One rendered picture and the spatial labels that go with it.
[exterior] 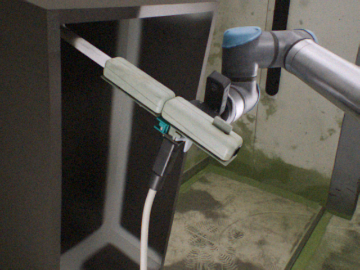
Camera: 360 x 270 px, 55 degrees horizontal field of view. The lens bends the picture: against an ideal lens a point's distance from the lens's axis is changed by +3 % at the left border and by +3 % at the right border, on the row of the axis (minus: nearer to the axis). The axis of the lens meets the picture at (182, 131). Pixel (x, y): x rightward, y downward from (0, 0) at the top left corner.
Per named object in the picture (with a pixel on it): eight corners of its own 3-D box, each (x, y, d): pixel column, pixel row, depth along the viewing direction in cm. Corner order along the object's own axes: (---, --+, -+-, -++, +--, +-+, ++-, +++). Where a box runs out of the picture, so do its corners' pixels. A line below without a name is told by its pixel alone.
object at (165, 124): (176, 127, 66) (179, 118, 65) (163, 134, 63) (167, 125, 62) (166, 120, 67) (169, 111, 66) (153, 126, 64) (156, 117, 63)
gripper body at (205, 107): (197, 152, 72) (222, 134, 81) (212, 121, 67) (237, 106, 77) (170, 133, 74) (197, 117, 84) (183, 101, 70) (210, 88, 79)
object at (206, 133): (204, 216, 70) (251, 130, 58) (192, 228, 67) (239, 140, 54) (53, 96, 86) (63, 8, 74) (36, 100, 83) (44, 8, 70)
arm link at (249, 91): (231, 72, 93) (229, 106, 97) (210, 81, 84) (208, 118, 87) (264, 75, 89) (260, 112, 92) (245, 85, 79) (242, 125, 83)
